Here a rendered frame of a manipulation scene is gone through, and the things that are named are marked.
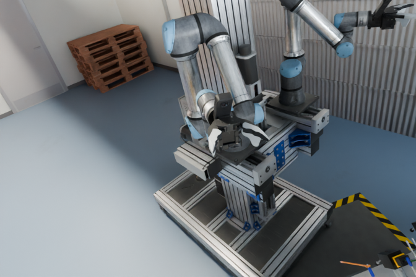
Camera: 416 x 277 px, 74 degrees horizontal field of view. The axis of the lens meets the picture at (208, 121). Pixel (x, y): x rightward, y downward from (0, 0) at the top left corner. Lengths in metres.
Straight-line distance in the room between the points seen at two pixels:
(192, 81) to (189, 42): 0.16
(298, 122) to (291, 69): 0.31
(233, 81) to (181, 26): 0.28
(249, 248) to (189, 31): 1.56
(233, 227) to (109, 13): 5.88
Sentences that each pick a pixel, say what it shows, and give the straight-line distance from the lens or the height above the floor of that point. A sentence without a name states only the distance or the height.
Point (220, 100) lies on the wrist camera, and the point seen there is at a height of 1.66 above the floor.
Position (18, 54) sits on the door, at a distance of 6.65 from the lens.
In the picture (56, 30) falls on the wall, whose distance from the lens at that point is 6.80.
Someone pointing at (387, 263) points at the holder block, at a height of 1.14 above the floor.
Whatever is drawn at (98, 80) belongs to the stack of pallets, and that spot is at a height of 0.27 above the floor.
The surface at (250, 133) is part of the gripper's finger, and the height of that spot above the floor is 1.56.
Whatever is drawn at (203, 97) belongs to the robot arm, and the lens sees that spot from 0.93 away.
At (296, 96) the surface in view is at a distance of 1.64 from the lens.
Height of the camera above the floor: 2.00
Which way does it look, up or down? 31 degrees down
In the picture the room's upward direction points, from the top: 13 degrees counter-clockwise
